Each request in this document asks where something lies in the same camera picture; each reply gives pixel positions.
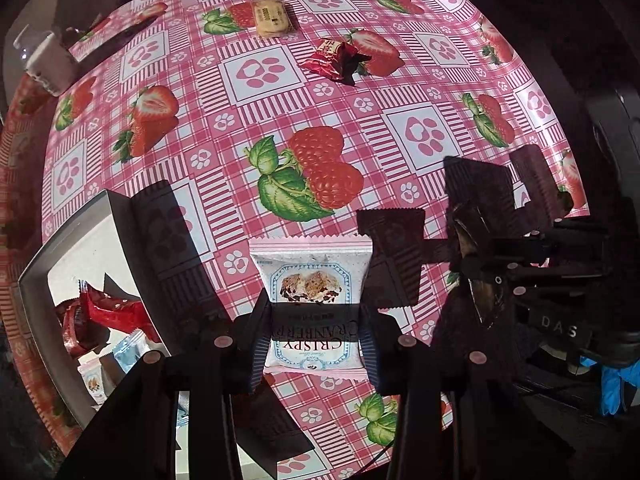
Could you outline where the small white snack packet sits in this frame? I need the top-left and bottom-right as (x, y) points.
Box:
(77, 360), (113, 406)

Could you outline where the white plastic object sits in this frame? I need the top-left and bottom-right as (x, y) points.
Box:
(12, 30), (81, 96)

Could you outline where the white storage box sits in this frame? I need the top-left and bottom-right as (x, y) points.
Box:
(17, 190), (201, 431)

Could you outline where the beige biscuit packet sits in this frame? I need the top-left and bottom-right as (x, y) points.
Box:
(252, 0), (298, 38)

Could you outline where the person's right hand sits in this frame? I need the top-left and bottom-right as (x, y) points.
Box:
(580, 355), (640, 418)

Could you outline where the strawberry print pink tablecloth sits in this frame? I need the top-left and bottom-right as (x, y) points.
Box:
(0, 0), (593, 476)

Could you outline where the red gold-label candy packet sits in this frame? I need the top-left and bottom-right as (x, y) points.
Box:
(299, 37), (371, 86)

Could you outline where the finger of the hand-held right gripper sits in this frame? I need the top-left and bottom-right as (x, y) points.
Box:
(465, 265), (531, 321)
(452, 220), (566, 268)

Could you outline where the long blue snack packet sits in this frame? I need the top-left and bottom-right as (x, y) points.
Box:
(112, 330), (168, 373)

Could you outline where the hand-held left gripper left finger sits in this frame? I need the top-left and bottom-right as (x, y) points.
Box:
(55, 290), (273, 480)

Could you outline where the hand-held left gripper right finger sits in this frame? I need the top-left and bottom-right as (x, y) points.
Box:
(361, 304), (581, 480)

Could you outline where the dark red candy packet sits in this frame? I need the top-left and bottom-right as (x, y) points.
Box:
(55, 300), (101, 358)

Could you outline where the white pink-edged snack packet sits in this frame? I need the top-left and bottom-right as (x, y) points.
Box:
(248, 237), (373, 373)

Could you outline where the long red snack packet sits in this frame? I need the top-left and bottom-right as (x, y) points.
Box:
(77, 280), (161, 346)

